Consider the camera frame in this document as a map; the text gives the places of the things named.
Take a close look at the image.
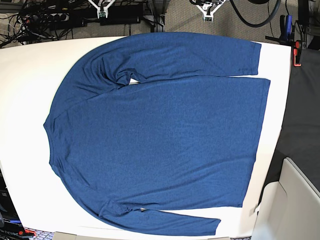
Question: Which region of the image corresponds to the blue long-sleeve T-shirt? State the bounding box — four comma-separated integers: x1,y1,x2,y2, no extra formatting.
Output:
43,32,271,236

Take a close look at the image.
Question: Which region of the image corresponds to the white plastic bin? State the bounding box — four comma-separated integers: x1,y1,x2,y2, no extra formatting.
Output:
251,157,320,240

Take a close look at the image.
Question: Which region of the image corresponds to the red and black clamp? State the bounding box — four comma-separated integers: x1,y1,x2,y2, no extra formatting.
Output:
293,40,303,67

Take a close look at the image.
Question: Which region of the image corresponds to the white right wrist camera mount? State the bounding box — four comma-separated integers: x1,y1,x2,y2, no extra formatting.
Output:
88,0,115,19

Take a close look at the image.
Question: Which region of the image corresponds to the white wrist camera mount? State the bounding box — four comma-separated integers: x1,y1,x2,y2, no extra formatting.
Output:
193,0,225,23
88,0,115,19

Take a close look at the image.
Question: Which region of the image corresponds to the black power strip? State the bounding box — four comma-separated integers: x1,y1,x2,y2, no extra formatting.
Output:
26,13,70,23

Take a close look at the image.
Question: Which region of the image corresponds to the thick black hose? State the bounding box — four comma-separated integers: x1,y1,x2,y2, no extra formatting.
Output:
229,0,282,27

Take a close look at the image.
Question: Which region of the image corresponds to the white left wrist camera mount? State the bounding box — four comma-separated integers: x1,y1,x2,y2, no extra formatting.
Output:
193,0,225,23

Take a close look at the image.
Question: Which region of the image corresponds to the black and blue clamp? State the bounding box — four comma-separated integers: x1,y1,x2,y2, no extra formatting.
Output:
265,15,295,47

